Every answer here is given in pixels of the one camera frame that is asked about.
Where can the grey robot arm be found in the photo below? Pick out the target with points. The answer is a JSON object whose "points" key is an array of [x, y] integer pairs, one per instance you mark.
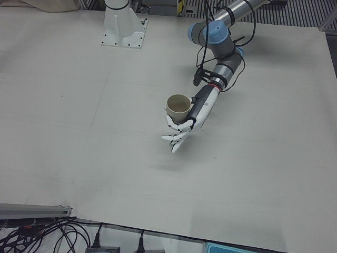
{"points": [[223, 44]]}

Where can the beige cloth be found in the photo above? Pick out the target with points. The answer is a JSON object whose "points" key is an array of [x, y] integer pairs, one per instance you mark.
{"points": [[52, 5]]}

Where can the light blue plastic bin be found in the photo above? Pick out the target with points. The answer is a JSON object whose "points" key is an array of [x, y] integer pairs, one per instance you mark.
{"points": [[229, 249]]}

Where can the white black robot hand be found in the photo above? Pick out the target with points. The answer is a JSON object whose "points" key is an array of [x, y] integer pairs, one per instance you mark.
{"points": [[205, 105]]}

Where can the grey power adapter box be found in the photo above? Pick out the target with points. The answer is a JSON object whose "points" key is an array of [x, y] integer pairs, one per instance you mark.
{"points": [[150, 251], [102, 249]]}

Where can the aluminium corner profile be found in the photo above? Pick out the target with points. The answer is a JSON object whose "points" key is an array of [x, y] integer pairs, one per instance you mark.
{"points": [[329, 21]]}

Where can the beige paper cup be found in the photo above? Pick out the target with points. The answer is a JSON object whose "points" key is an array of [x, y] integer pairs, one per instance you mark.
{"points": [[179, 114]]}

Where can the aluminium frame profile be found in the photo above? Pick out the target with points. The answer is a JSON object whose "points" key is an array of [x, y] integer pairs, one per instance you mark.
{"points": [[89, 4]]}

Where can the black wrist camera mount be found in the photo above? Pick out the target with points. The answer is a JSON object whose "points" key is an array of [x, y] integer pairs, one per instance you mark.
{"points": [[197, 77]]}

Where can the yellow black striped post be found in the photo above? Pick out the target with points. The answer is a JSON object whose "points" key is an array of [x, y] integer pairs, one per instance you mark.
{"points": [[180, 5]]}

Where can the black white ribbed panel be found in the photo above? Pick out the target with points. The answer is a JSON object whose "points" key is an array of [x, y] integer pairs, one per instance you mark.
{"points": [[297, 13]]}

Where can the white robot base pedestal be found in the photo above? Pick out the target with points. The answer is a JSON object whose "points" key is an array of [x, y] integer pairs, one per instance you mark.
{"points": [[118, 26]]}

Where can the grey aluminium profile rail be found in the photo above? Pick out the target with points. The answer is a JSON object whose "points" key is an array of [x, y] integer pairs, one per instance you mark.
{"points": [[31, 210]]}

